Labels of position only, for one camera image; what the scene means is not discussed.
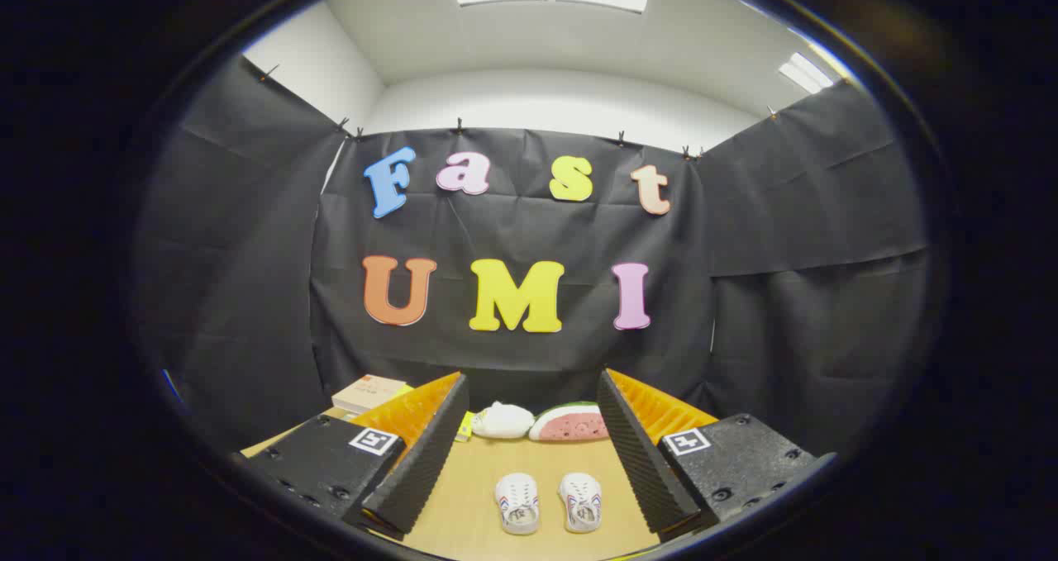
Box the white plush toy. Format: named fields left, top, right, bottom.
left=471, top=401, right=536, bottom=440

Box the tan cover book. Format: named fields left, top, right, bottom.
left=331, top=374, right=407, bottom=415

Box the yellow cover book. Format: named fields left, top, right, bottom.
left=395, top=383, right=476, bottom=443

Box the black backdrop cloth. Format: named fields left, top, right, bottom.
left=136, top=53, right=931, bottom=454

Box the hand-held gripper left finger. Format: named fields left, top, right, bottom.
left=240, top=371, right=470, bottom=541

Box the white canvas shoe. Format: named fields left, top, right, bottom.
left=494, top=472, right=541, bottom=535
left=559, top=472, right=603, bottom=534

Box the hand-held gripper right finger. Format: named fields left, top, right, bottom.
left=595, top=368, right=821, bottom=544

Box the watermelon slice plush toy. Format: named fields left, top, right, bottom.
left=529, top=402, right=611, bottom=443

